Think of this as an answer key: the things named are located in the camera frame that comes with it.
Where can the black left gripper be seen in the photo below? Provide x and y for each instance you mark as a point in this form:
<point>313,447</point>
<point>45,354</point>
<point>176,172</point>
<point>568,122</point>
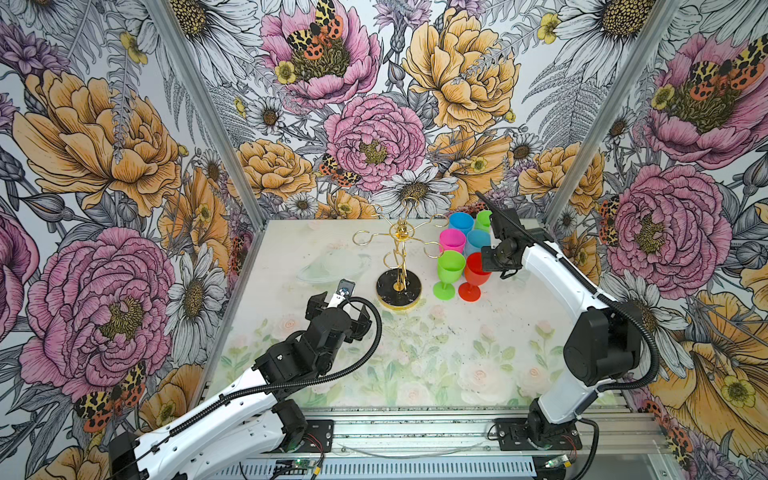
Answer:
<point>358,326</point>

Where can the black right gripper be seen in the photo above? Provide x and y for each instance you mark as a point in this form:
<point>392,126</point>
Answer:
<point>488,264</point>

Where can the blue wine glass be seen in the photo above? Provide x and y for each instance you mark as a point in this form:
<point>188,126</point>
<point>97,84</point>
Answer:
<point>462,221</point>
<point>475,241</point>

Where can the green wine glass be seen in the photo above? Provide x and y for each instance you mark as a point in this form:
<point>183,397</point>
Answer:
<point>483,221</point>
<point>450,268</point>

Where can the red wine glass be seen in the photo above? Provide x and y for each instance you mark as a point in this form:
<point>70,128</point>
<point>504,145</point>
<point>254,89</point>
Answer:
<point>475,276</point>

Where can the pink wine glass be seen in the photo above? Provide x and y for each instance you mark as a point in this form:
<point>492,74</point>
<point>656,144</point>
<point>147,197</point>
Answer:
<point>452,239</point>

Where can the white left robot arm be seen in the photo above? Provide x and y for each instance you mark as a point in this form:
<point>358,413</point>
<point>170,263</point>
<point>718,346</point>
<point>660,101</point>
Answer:
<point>256,413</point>

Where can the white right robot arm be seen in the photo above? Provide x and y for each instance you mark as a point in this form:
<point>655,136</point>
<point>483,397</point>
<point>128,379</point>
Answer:
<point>604,343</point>

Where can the green circuit board left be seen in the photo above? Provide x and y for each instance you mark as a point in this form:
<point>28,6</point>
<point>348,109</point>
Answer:
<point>295,466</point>

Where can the green circuit board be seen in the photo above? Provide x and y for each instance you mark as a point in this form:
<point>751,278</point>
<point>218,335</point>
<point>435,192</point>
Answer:
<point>556,462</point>
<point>295,466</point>

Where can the green circuit board right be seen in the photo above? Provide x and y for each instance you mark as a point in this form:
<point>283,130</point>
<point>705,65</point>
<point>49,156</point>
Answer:
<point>556,462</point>

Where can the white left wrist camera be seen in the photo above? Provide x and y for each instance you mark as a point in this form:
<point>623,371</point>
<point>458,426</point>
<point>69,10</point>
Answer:
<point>343,292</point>

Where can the gold wire wine glass rack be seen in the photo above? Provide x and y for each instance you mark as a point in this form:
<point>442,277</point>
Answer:
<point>398,288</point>

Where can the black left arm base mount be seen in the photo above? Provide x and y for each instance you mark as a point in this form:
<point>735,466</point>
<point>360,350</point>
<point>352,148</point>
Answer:
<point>317,438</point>

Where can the grey slotted cable duct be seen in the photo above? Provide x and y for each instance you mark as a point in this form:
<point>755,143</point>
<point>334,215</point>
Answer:
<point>504,467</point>

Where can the silver aluminium corner post right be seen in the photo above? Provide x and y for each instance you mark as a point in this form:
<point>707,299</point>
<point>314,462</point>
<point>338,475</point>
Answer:
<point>659,20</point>

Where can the silver aluminium corner post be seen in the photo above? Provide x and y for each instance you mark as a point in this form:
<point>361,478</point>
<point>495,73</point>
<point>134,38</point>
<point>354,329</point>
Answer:
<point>659,20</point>
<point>172,36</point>

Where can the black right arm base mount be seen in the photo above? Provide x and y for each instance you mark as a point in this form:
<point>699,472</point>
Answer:
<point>534,434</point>

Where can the silver aluminium front rail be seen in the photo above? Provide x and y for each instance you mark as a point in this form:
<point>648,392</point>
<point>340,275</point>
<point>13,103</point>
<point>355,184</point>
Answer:
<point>426,433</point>

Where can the silver aluminium corner post left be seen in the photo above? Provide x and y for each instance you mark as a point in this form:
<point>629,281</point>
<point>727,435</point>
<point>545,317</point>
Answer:
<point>172,36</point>

